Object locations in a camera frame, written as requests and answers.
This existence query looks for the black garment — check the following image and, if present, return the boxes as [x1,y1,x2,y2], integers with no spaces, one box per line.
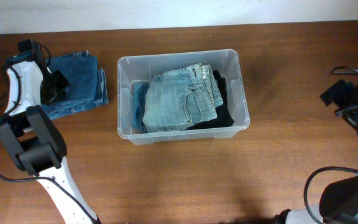
[187,70,234,130]

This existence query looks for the light blue jeans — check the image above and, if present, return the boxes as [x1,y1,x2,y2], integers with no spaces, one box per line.
[142,63,223,133]

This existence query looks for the small blue denim shorts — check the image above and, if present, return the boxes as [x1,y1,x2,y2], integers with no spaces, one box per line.
[131,83,149,133]

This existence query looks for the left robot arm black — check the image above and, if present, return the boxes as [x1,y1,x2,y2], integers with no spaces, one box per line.
[0,39,100,223]

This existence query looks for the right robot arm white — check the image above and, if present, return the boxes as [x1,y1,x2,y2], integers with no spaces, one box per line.
[272,66,358,224]

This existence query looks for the clear plastic storage container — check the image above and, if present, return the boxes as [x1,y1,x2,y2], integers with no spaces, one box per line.
[117,49,250,145]

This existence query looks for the dark blue jeans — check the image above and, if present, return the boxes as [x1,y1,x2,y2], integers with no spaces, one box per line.
[42,50,109,119]

